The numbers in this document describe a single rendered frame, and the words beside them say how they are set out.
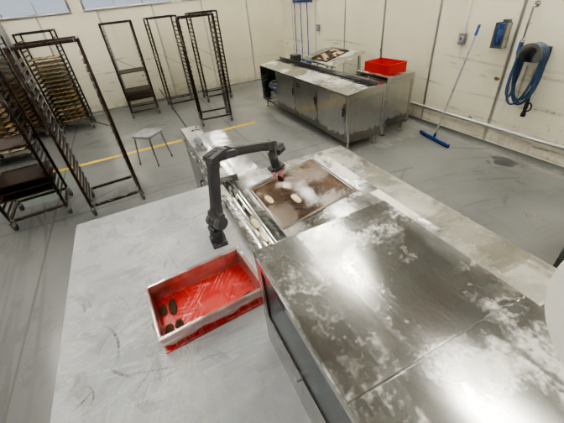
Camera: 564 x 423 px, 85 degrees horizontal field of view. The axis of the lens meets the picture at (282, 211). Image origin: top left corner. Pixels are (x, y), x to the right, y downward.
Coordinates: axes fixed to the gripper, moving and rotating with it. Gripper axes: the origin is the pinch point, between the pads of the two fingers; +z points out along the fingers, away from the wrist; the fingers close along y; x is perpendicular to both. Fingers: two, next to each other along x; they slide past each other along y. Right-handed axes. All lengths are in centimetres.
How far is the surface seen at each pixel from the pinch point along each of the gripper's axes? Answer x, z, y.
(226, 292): 56, 5, 66
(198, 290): 47, 3, 76
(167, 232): -10, 2, 78
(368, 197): 54, 5, -26
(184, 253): 17, 3, 75
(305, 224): 45.4, 5.2, 11.2
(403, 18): -227, 3, -367
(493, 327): 145, -34, 20
